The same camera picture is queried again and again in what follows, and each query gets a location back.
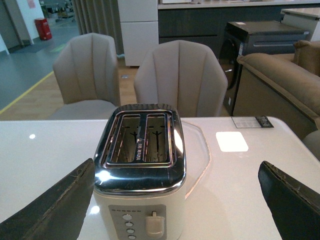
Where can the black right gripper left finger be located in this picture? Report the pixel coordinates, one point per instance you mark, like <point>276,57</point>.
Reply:
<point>58,213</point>

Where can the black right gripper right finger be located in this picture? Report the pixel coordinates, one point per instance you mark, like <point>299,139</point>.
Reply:
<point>295,208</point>

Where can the grey chair at right edge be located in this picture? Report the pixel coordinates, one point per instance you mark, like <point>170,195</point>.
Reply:
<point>312,142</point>

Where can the white chrome two-slot toaster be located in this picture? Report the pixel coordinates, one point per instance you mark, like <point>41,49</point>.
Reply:
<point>140,173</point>

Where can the label sticker on table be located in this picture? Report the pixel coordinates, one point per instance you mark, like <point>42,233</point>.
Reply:
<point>252,122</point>

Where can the tan sofa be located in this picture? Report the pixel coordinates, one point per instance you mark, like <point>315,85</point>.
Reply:
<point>272,85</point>

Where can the beige chair left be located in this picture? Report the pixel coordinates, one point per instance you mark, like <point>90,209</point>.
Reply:
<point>86,71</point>

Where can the beige chair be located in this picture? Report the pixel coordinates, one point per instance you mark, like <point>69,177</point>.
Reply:
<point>86,71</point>
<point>183,74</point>

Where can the tan sofa cushion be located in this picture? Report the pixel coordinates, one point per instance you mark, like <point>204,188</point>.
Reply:
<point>307,56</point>

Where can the beige chair centre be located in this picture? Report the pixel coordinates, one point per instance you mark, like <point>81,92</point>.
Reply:
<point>183,74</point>

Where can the black washing machine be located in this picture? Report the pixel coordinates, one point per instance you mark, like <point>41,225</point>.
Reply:
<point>247,37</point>

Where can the red fire extinguisher box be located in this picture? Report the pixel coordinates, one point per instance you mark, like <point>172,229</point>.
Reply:
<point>43,29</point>

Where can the dark kitchen counter cabinet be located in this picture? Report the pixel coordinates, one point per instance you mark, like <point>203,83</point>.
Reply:
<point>204,21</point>

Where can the beige curtain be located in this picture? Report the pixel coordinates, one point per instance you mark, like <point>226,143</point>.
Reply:
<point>101,17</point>

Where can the white refrigerator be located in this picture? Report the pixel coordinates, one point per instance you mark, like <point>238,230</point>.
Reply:
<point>139,28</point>

